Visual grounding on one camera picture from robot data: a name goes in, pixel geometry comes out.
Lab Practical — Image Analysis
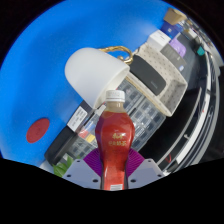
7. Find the black workbench shelf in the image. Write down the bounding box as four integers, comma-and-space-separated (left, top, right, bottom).
146, 49, 224, 174

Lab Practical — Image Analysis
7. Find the blue box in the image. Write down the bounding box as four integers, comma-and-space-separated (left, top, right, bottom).
161, 21, 181, 38

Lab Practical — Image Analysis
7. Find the red drink bottle white cap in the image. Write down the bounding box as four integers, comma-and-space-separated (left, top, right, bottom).
94, 89, 136, 192

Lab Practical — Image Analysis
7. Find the dark grey carton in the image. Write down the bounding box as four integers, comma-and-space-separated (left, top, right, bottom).
159, 43, 188, 73

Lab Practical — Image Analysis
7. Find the white carton box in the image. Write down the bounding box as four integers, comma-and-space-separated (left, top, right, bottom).
146, 30, 172, 52

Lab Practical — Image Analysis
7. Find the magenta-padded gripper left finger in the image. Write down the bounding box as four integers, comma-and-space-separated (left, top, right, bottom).
61, 148, 103, 191

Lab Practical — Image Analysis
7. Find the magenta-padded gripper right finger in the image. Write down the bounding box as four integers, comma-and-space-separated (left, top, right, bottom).
125, 147, 166, 190

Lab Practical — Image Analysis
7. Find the teal box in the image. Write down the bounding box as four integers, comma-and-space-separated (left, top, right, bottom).
195, 45, 206, 57

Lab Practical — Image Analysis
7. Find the grey parts drawer cabinet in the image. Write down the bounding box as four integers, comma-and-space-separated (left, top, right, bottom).
131, 96, 167, 141
116, 79, 148, 116
131, 133, 148, 153

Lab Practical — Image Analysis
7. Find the white mug gold handle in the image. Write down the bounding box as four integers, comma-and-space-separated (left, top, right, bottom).
64, 45, 134, 109

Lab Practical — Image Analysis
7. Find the black speaker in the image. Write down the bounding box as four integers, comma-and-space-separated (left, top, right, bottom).
128, 54, 168, 96

